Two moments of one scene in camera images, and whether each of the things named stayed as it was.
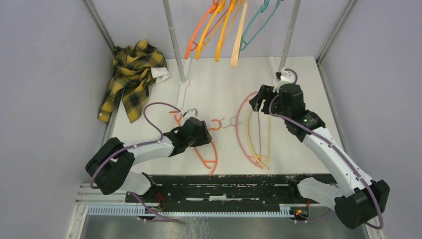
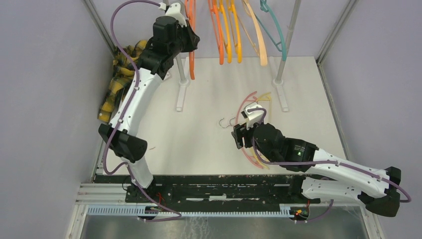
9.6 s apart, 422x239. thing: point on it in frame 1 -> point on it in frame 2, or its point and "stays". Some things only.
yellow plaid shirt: [132, 68] stays
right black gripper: [264, 93] -> [241, 131]
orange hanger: [212, 9] -> [216, 25]
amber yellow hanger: [219, 4] -> [225, 29]
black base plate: [173, 190] stays
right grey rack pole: [294, 16] stays
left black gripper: [205, 137] -> [193, 40]
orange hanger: [204, 162] -> [190, 13]
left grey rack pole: [183, 82] stays
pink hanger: [237, 134] stays
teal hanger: [263, 7] -> [264, 7]
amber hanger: [223, 39] -> [235, 28]
